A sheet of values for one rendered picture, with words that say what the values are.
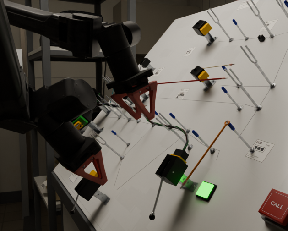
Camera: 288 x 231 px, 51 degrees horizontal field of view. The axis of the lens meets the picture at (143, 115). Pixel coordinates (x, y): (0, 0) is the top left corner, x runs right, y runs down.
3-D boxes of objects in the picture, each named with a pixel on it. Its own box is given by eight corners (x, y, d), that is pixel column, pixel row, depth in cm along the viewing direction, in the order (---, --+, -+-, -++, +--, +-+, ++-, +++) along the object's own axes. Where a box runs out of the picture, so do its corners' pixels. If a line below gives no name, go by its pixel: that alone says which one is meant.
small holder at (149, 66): (142, 79, 142) (133, 70, 139) (152, 67, 144) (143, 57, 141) (146, 79, 138) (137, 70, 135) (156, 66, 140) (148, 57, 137)
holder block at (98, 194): (84, 221, 96) (60, 205, 92) (109, 189, 99) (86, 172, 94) (89, 227, 92) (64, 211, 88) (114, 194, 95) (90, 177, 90)
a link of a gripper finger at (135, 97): (151, 112, 70) (135, 74, 68) (170, 112, 64) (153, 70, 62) (127, 125, 67) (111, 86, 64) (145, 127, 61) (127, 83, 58)
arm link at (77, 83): (-6, 80, 51) (-7, 126, 47) (42, 46, 46) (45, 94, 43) (49, 103, 61) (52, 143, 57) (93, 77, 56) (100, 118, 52)
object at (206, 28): (210, 27, 112) (206, 22, 111) (212, 28, 110) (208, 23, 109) (203, 35, 112) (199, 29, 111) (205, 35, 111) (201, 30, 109)
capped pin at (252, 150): (249, 154, 67) (222, 124, 63) (249, 148, 68) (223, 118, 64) (255, 152, 66) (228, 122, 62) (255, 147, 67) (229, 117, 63)
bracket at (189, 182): (181, 187, 75) (168, 176, 73) (185, 179, 76) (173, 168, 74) (193, 192, 72) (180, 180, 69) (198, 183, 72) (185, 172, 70)
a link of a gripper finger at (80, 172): (106, 166, 67) (80, 135, 64) (121, 173, 61) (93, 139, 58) (84, 189, 65) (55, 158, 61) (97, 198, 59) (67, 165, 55)
